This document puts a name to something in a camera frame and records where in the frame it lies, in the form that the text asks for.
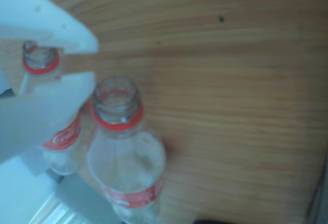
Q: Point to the clear bottle red label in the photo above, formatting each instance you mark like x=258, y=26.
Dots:
x=123, y=157
x=38, y=62

